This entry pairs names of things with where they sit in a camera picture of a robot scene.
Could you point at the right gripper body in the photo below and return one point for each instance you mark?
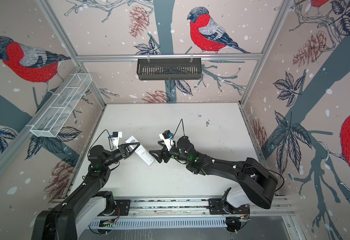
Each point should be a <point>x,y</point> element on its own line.
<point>176,153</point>

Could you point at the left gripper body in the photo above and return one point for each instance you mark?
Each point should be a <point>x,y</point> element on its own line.
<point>113,156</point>

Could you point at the white remote control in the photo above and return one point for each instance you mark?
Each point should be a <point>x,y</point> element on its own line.
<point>141,151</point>

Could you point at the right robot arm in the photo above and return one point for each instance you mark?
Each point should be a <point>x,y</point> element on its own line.
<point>257,182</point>

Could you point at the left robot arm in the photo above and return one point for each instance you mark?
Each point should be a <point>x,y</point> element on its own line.
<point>69,219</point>

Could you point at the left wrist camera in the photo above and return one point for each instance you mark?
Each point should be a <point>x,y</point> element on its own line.
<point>114,138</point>

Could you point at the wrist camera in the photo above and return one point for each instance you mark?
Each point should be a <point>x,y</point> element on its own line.
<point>167,138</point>
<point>114,138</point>

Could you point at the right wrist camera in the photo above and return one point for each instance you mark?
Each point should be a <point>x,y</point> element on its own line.
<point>167,138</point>

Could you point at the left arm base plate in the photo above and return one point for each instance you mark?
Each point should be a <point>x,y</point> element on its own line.
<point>116,208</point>

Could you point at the white mesh wall shelf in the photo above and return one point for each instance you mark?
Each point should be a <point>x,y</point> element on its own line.
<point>55,116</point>

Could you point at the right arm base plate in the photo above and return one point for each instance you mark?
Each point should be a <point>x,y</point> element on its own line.
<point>220,207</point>

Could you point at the black wall basket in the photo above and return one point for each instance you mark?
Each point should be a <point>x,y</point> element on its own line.
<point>169,69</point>

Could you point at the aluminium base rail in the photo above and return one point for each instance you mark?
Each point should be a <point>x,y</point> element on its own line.
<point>186,206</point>

